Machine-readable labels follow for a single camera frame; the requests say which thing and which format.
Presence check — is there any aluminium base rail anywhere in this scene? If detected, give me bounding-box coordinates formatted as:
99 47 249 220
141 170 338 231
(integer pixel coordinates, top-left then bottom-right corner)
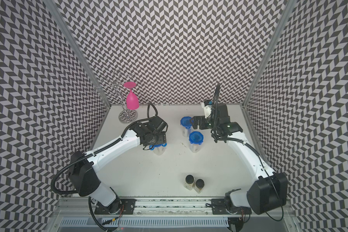
46 197 301 232

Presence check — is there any black cap jar right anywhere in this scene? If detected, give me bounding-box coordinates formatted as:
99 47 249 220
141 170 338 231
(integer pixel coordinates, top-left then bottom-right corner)
193 179 205 194

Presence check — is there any aluminium right corner post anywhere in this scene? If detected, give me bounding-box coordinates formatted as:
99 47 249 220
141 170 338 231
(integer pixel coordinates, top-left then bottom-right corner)
242 0 297 107

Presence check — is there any aluminium left corner post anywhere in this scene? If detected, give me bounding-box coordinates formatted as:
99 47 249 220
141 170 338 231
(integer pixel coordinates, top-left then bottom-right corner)
43 0 112 108

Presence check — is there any blue lid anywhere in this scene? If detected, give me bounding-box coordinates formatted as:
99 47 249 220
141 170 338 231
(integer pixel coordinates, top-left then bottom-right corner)
149 143 167 150
180 117 192 129
188 131 204 145

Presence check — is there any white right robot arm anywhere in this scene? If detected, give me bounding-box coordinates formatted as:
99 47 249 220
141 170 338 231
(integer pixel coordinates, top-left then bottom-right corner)
191 100 288 215

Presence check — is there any black cap jar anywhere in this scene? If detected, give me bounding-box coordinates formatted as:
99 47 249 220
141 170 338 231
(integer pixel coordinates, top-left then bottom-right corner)
185 175 195 190
193 179 205 194

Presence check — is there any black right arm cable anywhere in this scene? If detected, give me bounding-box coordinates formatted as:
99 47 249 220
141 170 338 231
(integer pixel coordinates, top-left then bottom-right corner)
211 82 285 222

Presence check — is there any tall clear container back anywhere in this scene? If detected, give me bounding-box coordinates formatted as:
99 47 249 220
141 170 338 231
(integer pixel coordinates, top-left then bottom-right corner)
182 127 192 137

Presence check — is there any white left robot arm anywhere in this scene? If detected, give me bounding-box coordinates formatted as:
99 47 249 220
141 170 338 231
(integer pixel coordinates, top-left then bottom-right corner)
66 116 168 214

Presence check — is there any pink plastic wine glass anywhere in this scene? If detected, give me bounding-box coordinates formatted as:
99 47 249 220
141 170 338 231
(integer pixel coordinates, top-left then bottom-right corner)
123 82 139 110

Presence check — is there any black cap jar left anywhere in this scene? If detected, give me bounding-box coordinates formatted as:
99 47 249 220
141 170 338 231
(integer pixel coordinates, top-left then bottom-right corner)
185 175 195 190

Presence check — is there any aluminium corner post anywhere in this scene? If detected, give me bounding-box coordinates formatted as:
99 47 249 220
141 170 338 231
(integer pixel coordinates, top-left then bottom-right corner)
43 0 112 108
242 0 297 107

